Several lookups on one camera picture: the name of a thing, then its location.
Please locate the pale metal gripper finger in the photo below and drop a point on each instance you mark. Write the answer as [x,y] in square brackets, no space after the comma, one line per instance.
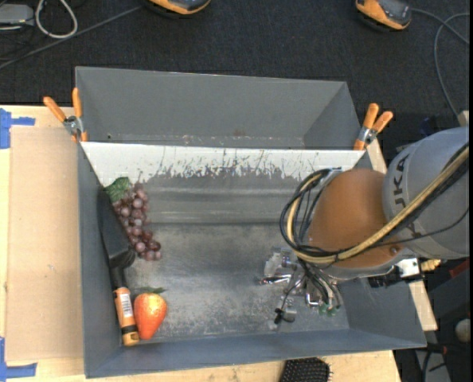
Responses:
[276,262]
[274,280]

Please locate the black cylinder on white bracket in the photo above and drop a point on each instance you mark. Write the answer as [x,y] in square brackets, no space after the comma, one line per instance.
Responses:
[408,267]

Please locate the black hairbrush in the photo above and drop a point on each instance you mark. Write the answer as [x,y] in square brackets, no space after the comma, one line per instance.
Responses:
[306,370]

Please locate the red toy strawberry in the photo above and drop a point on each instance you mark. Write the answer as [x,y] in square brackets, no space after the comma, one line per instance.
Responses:
[149,313]

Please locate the purple toy grapes with leaf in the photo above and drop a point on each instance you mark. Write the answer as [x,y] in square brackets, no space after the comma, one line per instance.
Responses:
[135,217]

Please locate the grey metal bin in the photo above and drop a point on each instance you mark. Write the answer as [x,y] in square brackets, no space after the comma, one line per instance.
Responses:
[220,277]

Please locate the brown cardboard board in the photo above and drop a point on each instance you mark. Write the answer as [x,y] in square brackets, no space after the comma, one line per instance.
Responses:
[41,233]

